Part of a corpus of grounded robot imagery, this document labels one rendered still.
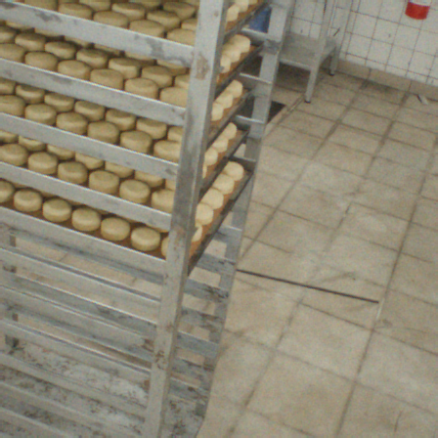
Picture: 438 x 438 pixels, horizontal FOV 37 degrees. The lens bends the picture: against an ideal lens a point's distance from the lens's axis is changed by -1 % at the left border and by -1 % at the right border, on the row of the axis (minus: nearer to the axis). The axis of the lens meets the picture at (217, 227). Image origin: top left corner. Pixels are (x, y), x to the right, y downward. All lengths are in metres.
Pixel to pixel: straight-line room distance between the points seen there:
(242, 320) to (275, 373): 0.28
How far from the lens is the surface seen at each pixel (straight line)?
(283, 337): 2.46
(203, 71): 0.89
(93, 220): 1.18
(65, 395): 1.97
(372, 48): 4.99
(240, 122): 1.40
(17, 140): 1.27
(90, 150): 1.05
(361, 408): 2.32
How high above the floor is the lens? 1.63
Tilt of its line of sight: 34 degrees down
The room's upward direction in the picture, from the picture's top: 10 degrees clockwise
